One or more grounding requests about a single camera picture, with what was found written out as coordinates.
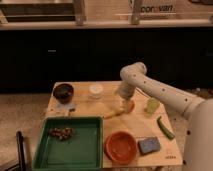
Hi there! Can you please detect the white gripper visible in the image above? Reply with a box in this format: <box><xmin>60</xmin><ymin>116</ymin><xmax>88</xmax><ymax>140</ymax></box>
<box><xmin>116</xmin><ymin>81</ymin><xmax>135</xmax><ymax>114</ymax></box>

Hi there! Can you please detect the yellow banana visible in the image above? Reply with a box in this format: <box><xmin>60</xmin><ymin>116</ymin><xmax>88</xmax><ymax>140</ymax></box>
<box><xmin>103</xmin><ymin>108</ymin><xmax>124</xmax><ymax>119</ymax></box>

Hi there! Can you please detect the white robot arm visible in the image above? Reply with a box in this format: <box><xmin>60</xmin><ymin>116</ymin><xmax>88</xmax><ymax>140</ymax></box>
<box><xmin>117</xmin><ymin>62</ymin><xmax>213</xmax><ymax>171</ymax></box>

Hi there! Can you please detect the red bowl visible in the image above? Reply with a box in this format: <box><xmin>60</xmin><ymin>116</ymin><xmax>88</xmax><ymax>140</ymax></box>
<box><xmin>104</xmin><ymin>131</ymin><xmax>137</xmax><ymax>165</ymax></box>

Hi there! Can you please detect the dark brown bowl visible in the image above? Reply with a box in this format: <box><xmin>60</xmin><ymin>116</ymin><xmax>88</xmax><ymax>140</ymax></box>
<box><xmin>53</xmin><ymin>83</ymin><xmax>74</xmax><ymax>104</ymax></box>

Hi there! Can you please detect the light green cup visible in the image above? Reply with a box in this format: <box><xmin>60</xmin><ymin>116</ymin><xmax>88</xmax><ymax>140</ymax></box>
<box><xmin>145</xmin><ymin>98</ymin><xmax>160</xmax><ymax>114</ymax></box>

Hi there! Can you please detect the white cup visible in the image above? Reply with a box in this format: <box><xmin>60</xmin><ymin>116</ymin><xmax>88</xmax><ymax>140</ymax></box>
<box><xmin>89</xmin><ymin>84</ymin><xmax>103</xmax><ymax>99</ymax></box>

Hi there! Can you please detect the green cucumber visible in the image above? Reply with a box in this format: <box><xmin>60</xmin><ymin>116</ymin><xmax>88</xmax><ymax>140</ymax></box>
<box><xmin>157</xmin><ymin>116</ymin><xmax>175</xmax><ymax>140</ymax></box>

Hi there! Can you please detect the blue sponge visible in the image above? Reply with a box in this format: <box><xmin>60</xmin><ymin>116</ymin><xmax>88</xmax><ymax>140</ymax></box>
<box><xmin>138</xmin><ymin>137</ymin><xmax>161</xmax><ymax>155</ymax></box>

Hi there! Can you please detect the green plastic tray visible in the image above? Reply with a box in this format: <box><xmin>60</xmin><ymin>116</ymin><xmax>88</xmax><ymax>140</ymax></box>
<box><xmin>32</xmin><ymin>117</ymin><xmax>103</xmax><ymax>171</ymax></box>

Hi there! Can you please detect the bunch of red grapes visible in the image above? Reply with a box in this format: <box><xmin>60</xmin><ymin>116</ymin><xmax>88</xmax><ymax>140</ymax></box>
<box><xmin>48</xmin><ymin>127</ymin><xmax>75</xmax><ymax>141</ymax></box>

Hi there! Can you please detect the white sign with lettering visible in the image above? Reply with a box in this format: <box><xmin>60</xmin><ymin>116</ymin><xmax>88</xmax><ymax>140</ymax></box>
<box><xmin>140</xmin><ymin>0</ymin><xmax>176</xmax><ymax>15</ymax></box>

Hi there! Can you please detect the wooden shelf post right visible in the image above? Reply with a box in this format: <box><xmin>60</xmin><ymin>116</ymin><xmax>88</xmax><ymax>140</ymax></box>
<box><xmin>131</xmin><ymin>0</ymin><xmax>142</xmax><ymax>25</ymax></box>

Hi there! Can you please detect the wooden shelf post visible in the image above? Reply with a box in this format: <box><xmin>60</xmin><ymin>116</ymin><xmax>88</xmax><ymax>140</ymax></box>
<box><xmin>73</xmin><ymin>0</ymin><xmax>86</xmax><ymax>26</ymax></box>
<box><xmin>131</xmin><ymin>0</ymin><xmax>142</xmax><ymax>25</ymax></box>

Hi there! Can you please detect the wooden shelf post left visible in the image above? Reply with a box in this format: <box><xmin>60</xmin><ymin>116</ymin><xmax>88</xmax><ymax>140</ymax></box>
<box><xmin>73</xmin><ymin>0</ymin><xmax>86</xmax><ymax>26</ymax></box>

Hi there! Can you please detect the black chair frame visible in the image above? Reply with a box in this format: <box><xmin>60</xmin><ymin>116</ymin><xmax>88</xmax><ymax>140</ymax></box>
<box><xmin>0</xmin><ymin>131</ymin><xmax>26</xmax><ymax>171</ymax></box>

